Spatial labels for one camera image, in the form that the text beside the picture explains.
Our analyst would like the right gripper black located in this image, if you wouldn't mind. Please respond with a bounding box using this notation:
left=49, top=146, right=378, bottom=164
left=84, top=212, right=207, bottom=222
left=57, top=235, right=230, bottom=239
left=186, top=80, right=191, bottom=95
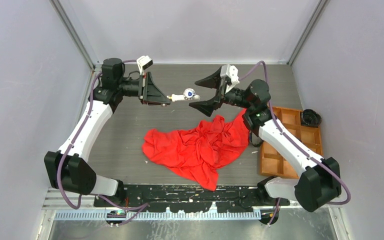
left=189, top=66, right=254, bottom=117

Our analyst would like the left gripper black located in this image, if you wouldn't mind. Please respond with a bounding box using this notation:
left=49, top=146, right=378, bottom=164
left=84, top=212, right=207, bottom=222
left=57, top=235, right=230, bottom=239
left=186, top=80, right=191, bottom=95
left=117, top=72, right=170, bottom=106

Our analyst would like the white faucet with chrome head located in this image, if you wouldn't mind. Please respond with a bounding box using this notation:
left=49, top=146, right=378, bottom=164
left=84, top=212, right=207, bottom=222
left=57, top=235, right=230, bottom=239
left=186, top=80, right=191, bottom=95
left=172, top=88, right=201, bottom=102

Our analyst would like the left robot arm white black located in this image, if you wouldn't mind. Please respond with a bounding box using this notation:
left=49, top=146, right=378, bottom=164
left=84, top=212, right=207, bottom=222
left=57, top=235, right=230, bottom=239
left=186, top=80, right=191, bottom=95
left=44, top=55, right=171, bottom=207

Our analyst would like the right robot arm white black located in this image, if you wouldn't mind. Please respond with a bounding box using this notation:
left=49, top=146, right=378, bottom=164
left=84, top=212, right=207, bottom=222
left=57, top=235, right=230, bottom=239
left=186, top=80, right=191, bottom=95
left=189, top=64, right=351, bottom=212

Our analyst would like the red cloth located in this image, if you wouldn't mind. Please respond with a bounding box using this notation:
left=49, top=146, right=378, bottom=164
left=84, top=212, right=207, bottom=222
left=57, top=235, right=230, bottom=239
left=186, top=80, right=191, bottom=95
left=141, top=110, right=249, bottom=191

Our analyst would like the orange compartment tray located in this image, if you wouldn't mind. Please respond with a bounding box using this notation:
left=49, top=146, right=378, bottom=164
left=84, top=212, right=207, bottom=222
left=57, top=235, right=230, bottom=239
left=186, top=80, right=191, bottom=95
left=259, top=107, right=323, bottom=179

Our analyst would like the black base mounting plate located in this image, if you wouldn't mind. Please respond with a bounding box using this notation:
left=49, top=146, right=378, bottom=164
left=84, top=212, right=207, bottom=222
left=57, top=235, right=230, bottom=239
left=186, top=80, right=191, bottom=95
left=108, top=184, right=276, bottom=213

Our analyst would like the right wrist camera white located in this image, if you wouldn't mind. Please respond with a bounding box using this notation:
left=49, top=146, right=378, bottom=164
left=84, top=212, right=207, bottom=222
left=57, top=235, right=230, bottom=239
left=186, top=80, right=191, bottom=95
left=220, top=64, right=240, bottom=94

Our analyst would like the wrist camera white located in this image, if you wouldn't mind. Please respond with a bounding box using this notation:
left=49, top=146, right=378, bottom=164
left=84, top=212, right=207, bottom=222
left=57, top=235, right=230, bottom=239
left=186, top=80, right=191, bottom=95
left=136, top=55, right=153, bottom=76
left=220, top=64, right=240, bottom=94

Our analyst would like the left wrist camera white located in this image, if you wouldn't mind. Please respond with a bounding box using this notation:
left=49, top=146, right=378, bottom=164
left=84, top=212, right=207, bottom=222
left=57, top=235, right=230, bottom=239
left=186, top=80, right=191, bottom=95
left=136, top=55, right=153, bottom=76

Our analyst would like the black coiled strap outside tray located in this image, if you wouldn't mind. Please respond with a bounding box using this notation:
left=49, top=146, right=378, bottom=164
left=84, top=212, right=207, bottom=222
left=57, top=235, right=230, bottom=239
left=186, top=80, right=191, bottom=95
left=300, top=108, right=322, bottom=128

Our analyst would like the slotted cable duct grey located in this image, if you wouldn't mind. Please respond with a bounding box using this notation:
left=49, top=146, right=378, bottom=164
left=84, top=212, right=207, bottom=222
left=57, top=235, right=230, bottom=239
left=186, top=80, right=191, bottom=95
left=54, top=209, right=261, bottom=221

